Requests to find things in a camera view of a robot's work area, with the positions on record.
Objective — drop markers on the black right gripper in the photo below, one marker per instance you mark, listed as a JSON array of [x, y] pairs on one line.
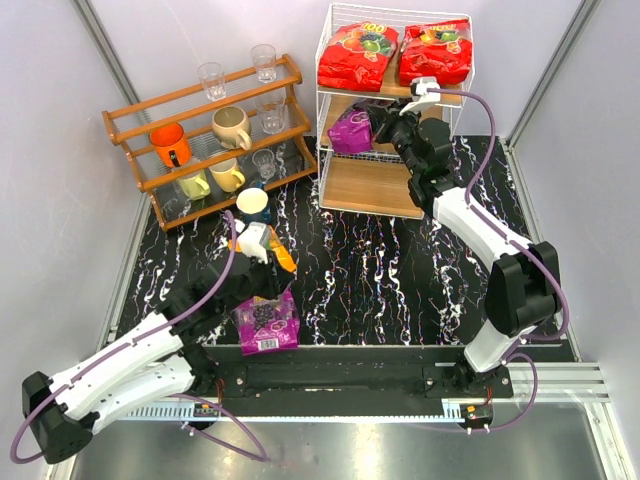
[[381, 120]]

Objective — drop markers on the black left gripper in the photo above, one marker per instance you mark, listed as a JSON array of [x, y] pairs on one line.
[[270, 279]]

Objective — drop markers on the purple candy bag back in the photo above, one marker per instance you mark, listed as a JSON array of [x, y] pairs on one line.
[[352, 132]]

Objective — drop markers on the purple candy bag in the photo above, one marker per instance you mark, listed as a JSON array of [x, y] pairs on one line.
[[352, 132], [268, 326]]

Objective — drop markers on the orange candy bag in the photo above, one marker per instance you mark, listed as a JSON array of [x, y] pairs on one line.
[[275, 246]]

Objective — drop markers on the purple candy bag front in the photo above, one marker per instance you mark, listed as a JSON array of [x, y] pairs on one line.
[[268, 326]]

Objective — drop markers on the red candy bag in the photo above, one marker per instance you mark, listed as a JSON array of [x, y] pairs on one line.
[[357, 56], [441, 50]]

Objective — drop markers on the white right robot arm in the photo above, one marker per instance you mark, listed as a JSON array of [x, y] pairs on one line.
[[523, 276]]

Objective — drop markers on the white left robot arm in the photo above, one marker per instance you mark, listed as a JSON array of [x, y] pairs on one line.
[[161, 357]]

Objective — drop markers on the clear glass middle shelf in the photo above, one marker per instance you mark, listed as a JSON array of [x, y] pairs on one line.
[[271, 111]]

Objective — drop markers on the clear glass shelf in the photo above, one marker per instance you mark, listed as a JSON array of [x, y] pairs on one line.
[[264, 160], [271, 111]]

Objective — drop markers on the clear glass bottom shelf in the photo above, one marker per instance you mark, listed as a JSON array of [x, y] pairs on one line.
[[264, 160]]

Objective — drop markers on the blue mug white inside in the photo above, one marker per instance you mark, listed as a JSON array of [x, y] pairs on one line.
[[253, 205]]

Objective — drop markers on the yellow mug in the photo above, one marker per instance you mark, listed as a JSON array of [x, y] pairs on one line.
[[228, 175]]

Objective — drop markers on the pale green mug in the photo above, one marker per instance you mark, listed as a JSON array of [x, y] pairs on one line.
[[195, 186]]

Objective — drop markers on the clear glass top right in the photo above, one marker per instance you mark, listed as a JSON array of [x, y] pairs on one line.
[[264, 60]]

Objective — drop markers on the clear glass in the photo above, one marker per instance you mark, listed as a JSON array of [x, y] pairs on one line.
[[212, 79], [264, 60]]

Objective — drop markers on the wooden cup rack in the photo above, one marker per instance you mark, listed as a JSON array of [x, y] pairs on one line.
[[131, 126]]

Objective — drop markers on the orange mug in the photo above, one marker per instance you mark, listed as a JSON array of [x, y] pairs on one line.
[[171, 145]]

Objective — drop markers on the beige round mug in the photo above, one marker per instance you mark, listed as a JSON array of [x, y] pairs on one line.
[[232, 128]]

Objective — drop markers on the clear glass top left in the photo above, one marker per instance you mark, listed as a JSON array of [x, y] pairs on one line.
[[212, 79]]

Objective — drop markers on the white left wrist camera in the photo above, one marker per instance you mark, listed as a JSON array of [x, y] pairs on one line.
[[253, 241]]

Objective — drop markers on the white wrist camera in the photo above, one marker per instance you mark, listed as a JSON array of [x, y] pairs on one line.
[[253, 241], [424, 95]]

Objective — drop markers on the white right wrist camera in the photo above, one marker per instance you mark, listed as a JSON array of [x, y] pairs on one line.
[[424, 95]]

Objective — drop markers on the white wire wooden shelf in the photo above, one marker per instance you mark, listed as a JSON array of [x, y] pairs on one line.
[[376, 181]]

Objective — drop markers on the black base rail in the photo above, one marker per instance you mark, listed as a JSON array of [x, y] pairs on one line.
[[430, 370]]

